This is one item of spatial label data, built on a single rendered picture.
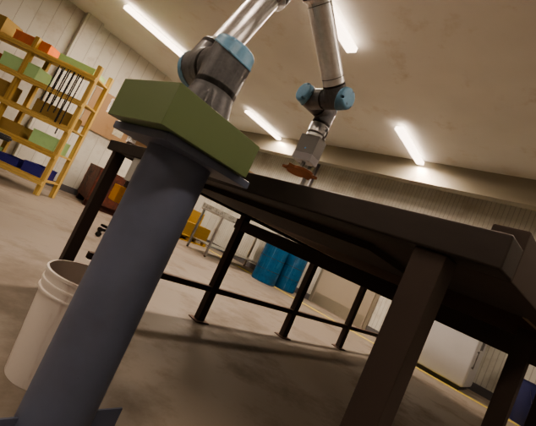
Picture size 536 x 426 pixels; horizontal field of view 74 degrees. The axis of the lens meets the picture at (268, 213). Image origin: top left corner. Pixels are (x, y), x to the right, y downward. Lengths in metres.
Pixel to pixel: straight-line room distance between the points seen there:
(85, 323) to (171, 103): 0.53
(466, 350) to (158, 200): 5.34
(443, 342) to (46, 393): 5.39
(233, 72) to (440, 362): 5.39
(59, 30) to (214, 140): 7.12
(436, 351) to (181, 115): 5.49
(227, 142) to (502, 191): 5.67
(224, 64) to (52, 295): 0.90
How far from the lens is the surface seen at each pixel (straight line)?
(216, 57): 0.97
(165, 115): 0.74
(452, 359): 5.88
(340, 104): 1.26
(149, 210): 0.87
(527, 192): 6.25
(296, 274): 7.27
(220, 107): 0.92
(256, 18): 1.21
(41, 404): 1.02
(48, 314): 1.37
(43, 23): 7.80
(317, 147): 1.37
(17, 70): 6.46
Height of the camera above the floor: 0.75
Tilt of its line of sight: 4 degrees up
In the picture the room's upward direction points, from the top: 25 degrees clockwise
